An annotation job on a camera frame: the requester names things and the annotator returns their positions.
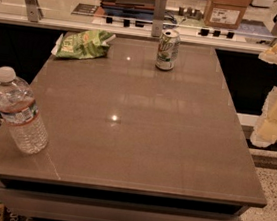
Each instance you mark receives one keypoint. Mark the clear plastic water bottle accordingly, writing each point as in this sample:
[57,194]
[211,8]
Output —
[20,112]

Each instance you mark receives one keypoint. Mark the green jalapeno chip bag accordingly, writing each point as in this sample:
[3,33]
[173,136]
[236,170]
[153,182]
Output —
[83,45]

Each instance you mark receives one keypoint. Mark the yellow printed bag under table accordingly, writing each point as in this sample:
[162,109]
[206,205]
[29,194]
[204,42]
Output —
[7,215]

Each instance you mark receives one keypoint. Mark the brown cardboard box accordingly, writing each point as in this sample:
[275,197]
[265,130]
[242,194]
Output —
[225,13]

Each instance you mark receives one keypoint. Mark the green white soda can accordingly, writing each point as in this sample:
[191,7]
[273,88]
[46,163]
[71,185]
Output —
[167,49]

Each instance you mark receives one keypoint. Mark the grey table drawer front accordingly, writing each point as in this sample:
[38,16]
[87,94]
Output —
[72,208]

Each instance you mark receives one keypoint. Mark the middle metal glass bracket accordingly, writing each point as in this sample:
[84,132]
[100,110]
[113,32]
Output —
[158,17]

